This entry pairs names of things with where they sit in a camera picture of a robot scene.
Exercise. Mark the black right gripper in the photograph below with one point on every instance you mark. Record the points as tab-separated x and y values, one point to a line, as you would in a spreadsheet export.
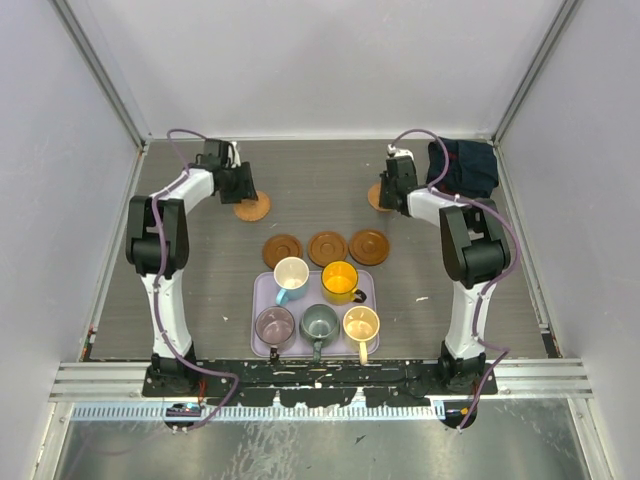
384	201

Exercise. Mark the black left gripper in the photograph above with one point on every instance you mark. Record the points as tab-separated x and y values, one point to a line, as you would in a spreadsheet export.
243	190

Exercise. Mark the woven rattan coaster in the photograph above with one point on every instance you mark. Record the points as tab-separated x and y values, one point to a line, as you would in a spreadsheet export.
373	196
253	210

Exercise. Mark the brown wooden coaster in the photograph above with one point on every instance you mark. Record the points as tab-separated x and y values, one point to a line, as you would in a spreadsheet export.
369	247
281	246
326	247

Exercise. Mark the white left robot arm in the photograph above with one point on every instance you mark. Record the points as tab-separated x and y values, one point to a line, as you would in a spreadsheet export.
157	246

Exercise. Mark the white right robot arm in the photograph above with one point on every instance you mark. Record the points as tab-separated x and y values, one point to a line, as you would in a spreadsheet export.
475	253

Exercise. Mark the dark blue folded cloth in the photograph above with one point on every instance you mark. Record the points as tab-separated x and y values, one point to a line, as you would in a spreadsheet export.
472	170

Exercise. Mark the light blue mug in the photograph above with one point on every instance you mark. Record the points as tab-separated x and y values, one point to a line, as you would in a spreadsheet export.
291	275

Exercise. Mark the lilac plastic tray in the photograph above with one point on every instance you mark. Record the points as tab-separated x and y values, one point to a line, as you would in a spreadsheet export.
264	296

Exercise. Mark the purple glass mug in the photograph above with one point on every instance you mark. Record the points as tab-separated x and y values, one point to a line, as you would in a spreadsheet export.
275	327

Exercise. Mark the cream yellow mug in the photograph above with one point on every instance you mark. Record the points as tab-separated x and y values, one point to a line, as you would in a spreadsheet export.
361	326

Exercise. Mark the grey-green ceramic mug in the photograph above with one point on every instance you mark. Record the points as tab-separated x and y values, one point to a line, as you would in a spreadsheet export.
319	326

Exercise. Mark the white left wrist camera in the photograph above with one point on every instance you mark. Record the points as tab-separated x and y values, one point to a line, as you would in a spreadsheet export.
230	157

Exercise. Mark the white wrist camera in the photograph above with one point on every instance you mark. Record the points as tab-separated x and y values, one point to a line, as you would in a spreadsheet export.
398	152
230	157

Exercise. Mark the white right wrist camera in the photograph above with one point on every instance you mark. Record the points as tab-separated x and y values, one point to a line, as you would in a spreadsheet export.
398	152

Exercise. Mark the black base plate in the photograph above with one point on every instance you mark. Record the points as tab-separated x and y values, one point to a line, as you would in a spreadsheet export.
292	382

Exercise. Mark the aluminium front rail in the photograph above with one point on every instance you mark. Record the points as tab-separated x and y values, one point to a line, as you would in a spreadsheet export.
536	378

